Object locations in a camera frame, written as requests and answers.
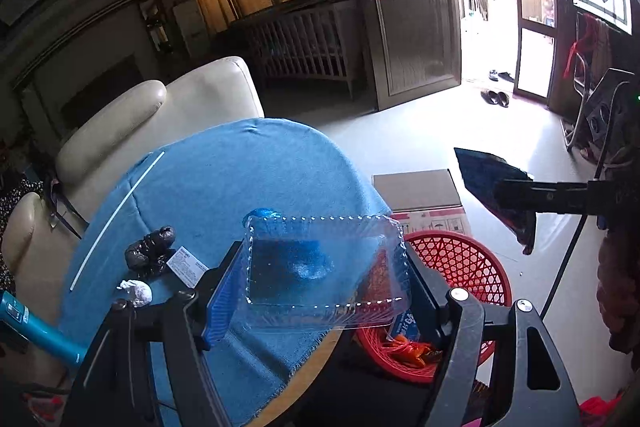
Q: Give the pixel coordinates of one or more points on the blue tablecloth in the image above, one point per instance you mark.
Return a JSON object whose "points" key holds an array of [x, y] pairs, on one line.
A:
{"points": [[210, 187]]}

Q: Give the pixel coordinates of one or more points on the dark display cabinet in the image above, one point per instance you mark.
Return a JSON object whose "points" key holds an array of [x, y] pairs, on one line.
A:
{"points": [[155, 24]]}

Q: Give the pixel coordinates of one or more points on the white standing air conditioner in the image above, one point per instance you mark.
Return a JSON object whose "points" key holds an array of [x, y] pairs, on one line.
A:
{"points": [[192, 27]]}

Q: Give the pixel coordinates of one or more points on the blue plastic bag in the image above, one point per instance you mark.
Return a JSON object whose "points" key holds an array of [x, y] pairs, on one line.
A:
{"points": [[262, 213]]}

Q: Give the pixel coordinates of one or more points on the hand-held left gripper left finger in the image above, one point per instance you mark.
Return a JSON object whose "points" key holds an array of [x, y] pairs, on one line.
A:
{"points": [[222, 307]]}

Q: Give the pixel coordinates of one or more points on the orange wrapper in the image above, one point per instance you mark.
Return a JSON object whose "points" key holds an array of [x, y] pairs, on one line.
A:
{"points": [[407, 349]]}

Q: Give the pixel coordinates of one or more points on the white baby crib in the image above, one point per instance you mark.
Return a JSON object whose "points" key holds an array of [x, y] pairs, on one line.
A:
{"points": [[300, 47]]}

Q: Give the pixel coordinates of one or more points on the person's right forearm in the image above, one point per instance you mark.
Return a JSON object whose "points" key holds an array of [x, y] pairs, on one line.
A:
{"points": [[620, 297]]}

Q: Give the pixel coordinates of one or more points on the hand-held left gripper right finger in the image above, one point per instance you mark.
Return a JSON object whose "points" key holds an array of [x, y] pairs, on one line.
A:
{"points": [[435, 307]]}

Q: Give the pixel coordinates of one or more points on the dark shoe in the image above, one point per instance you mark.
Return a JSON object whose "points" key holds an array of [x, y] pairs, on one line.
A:
{"points": [[493, 75], [506, 76]]}

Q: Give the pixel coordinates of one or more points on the red mesh basket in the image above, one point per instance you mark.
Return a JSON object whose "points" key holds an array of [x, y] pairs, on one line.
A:
{"points": [[460, 262]]}

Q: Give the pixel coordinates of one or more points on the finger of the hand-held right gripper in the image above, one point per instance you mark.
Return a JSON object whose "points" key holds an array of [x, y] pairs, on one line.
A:
{"points": [[545, 196]]}

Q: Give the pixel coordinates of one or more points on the brown door with glass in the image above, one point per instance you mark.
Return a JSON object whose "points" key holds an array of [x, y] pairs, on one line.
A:
{"points": [[415, 42]]}

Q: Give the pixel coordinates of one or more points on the teal thermos bottle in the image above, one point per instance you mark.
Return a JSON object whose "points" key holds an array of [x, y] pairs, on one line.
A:
{"points": [[35, 327]]}

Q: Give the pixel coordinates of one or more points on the outer glass door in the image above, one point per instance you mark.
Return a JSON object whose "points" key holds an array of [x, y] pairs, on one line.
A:
{"points": [[532, 57]]}

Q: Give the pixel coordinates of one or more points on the thin white stick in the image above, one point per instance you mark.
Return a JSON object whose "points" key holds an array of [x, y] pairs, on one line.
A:
{"points": [[157, 159]]}

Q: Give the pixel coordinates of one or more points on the brown slipper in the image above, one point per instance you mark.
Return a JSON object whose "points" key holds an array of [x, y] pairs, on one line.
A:
{"points": [[487, 97], [502, 99]]}

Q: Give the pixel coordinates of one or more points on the black television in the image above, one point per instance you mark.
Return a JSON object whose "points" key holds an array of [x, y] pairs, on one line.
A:
{"points": [[100, 89]]}

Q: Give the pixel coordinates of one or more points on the metal frame chair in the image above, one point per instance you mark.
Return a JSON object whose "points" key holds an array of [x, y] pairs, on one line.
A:
{"points": [[580, 107]]}

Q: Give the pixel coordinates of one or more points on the white crumpled tissue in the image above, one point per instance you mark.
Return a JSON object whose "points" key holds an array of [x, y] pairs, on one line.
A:
{"points": [[137, 293]]}

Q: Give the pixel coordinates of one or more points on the person's pink clothing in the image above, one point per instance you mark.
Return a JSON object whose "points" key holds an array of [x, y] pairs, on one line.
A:
{"points": [[600, 409]]}

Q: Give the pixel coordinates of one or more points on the clear plastic tray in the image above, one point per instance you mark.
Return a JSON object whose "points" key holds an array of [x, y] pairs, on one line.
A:
{"points": [[300, 307]]}

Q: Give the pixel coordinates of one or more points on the cardboard box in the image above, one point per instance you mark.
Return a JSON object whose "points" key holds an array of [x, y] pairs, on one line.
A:
{"points": [[420, 192]]}

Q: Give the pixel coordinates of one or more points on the white paper label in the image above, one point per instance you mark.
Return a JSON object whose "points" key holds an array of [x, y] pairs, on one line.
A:
{"points": [[186, 267]]}

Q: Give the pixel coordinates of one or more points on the black plastic bag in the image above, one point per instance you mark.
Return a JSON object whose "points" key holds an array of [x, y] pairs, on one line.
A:
{"points": [[150, 249]]}

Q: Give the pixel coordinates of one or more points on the cream leather sofa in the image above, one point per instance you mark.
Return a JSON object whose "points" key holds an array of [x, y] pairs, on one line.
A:
{"points": [[200, 97]]}

